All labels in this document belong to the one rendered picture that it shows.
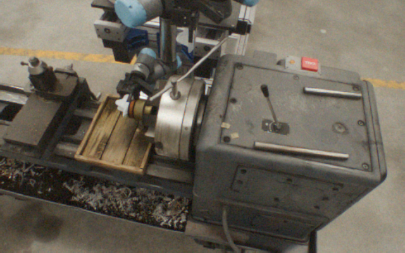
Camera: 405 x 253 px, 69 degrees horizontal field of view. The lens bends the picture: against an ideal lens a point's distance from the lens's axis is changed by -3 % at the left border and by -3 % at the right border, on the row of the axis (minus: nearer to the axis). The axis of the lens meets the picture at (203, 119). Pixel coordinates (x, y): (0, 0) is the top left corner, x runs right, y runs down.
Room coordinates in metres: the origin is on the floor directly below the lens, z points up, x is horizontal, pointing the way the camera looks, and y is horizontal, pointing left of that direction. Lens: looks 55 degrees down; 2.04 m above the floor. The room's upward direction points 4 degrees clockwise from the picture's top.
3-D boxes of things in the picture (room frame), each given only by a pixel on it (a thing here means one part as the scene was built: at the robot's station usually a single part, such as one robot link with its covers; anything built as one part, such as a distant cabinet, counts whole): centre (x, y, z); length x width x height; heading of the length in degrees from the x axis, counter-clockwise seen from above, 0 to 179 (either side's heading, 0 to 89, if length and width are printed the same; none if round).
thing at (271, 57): (0.86, -0.21, 1.24); 0.09 x 0.08 x 0.03; 82
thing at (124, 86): (0.82, 0.31, 1.08); 0.12 x 0.09 x 0.08; 172
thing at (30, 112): (0.79, 0.72, 0.95); 0.43 x 0.17 x 0.05; 172
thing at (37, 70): (0.85, 0.71, 1.13); 0.08 x 0.08 x 0.03
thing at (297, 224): (0.65, -0.30, 0.43); 0.60 x 0.48 x 0.86; 82
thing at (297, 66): (0.84, -0.36, 1.23); 0.13 x 0.08 x 0.05; 82
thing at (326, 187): (0.64, -0.31, 1.06); 0.59 x 0.48 x 0.39; 82
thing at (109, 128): (0.72, 0.36, 0.89); 0.36 x 0.30 x 0.04; 172
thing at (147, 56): (0.98, 0.28, 1.08); 0.11 x 0.08 x 0.09; 172
